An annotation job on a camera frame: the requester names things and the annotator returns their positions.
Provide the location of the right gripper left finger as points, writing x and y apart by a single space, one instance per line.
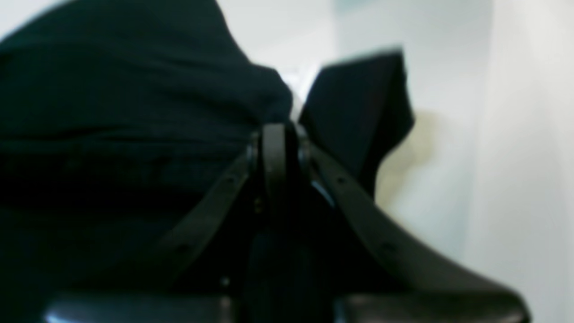
208 250

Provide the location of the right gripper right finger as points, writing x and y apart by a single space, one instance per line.
382 274

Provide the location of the black T-shirt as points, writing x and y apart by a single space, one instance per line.
119 116

